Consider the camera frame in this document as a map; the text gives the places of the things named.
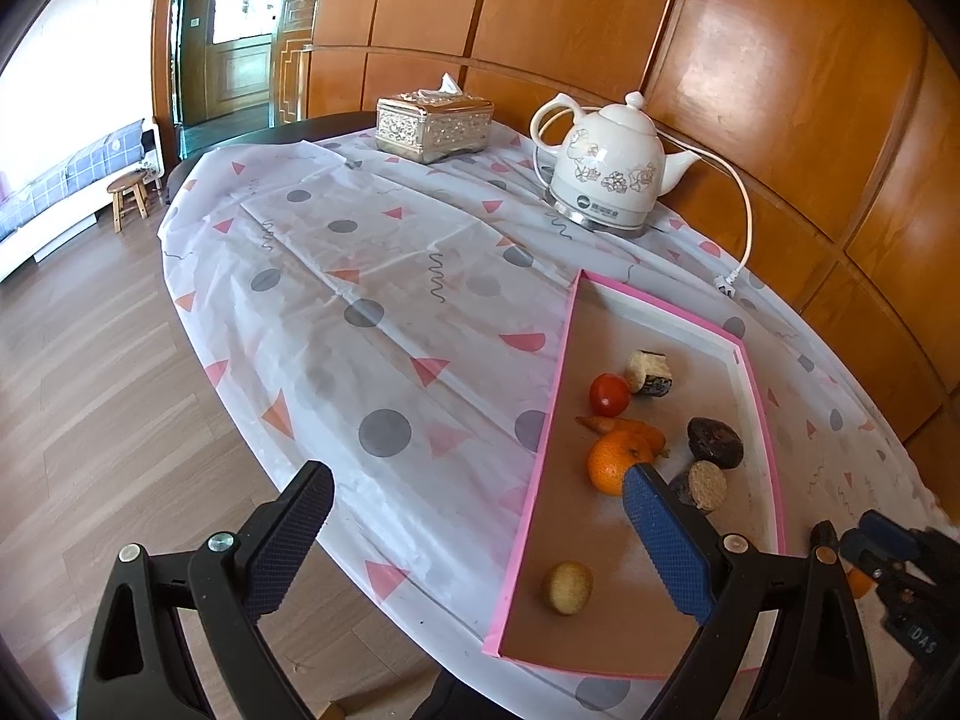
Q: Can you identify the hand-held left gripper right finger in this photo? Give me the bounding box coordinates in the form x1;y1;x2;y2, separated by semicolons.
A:
621;463;878;720

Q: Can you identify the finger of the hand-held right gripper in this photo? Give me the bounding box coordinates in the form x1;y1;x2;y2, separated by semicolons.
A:
838;530;905;602
860;510;960;567

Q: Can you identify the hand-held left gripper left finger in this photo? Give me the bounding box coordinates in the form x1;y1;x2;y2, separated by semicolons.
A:
75;460;336;720

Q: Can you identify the pink shallow box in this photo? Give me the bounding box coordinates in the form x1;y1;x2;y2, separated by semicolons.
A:
480;268;787;680

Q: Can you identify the orange tangerine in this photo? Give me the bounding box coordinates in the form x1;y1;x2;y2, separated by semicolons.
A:
586;431;655;497

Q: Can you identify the orange carrot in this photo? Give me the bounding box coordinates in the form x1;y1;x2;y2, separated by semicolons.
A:
574;415;668;458

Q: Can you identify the red tomato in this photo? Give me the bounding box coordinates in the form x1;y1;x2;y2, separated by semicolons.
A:
589;373;631;418

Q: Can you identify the dark purple round fruit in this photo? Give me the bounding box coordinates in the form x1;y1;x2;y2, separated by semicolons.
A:
688;417;745;472

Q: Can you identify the small brown potato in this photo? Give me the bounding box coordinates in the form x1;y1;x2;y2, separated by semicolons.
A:
543;560;593;614

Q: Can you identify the white patterned tablecloth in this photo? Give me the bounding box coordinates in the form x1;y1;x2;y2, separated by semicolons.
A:
157;127;953;717

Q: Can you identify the white floral electric kettle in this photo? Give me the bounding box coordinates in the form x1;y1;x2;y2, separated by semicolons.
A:
531;91;700;239

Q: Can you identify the small wooden stool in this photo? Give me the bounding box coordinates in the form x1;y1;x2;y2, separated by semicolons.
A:
106;171;149;233

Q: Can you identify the dark round table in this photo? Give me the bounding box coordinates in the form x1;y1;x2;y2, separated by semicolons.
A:
165;111;376;200

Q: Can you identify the blue plaid sofa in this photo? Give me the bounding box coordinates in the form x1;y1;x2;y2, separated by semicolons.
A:
0;118;162;282

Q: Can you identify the silver ornate tissue box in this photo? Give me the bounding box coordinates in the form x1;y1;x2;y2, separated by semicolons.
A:
375;73;496;164

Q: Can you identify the wooden door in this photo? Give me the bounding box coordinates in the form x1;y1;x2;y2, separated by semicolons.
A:
176;0;323;128

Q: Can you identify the white kettle power cord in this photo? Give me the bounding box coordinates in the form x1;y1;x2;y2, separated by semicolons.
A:
660;131;753;297

